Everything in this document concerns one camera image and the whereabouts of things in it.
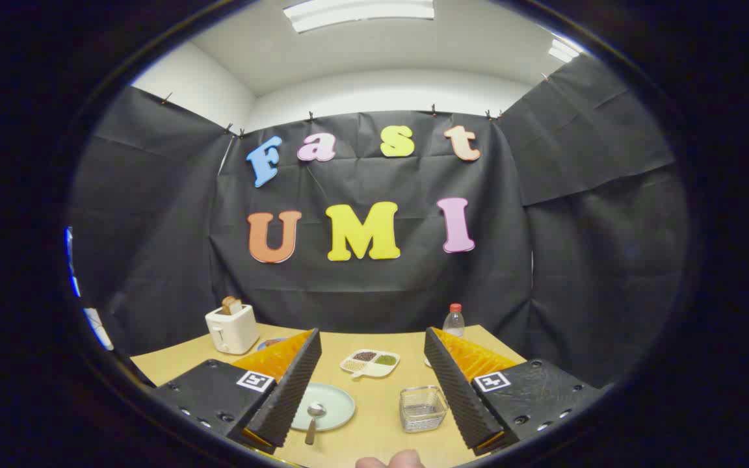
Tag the long ceiling light panel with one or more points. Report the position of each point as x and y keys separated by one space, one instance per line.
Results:
x=361 y=12

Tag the dark brown beans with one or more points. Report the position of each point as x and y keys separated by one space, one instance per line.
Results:
x=365 y=356

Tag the pale green plate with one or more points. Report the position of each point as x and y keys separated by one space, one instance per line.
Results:
x=335 y=403

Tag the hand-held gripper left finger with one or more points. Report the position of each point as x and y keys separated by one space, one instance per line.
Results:
x=290 y=396

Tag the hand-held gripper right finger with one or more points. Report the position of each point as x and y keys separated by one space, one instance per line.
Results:
x=456 y=396

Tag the white divided dish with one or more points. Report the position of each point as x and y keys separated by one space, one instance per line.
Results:
x=374 y=370

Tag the pale beans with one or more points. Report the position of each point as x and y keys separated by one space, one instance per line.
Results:
x=354 y=365

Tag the white toaster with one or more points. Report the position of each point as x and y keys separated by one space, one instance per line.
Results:
x=235 y=331

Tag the small ceiling light panel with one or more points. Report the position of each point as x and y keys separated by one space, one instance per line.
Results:
x=563 y=51

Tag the toasted bread slice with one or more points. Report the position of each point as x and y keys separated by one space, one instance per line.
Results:
x=231 y=304

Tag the computer monitor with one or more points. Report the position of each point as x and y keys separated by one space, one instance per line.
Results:
x=70 y=260

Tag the green beans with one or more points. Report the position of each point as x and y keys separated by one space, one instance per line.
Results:
x=385 y=359

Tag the clear water bottle red cap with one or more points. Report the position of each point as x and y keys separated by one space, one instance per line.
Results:
x=454 y=324

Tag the blue plate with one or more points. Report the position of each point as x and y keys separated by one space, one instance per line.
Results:
x=270 y=342

